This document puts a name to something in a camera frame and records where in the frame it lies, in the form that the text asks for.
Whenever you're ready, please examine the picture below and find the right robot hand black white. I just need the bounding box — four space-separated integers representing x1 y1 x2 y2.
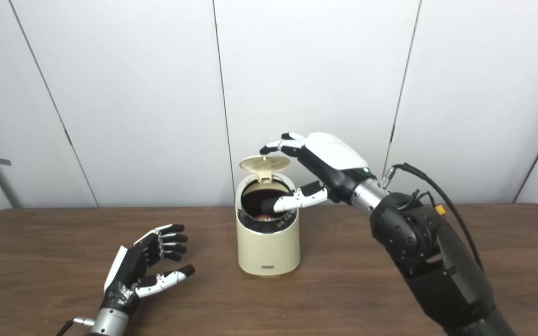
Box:
260 132 377 213

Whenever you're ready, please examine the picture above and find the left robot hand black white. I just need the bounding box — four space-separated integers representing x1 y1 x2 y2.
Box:
101 224 196 313

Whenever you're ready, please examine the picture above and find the cream round bin lid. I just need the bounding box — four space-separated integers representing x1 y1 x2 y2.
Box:
239 155 291 182

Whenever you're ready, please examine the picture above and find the cream-colored bin body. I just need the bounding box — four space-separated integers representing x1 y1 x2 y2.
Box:
235 172 301 277

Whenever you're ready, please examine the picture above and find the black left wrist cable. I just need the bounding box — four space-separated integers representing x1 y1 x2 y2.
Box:
54 317 96 336

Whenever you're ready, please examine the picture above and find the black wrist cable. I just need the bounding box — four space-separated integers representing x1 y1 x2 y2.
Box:
379 162 484 271
54 317 96 336

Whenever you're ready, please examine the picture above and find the thin wire with yellow connector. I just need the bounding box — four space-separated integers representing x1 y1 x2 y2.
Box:
407 189 447 216

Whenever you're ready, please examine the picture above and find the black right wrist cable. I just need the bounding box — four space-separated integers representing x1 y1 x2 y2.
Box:
379 162 484 271

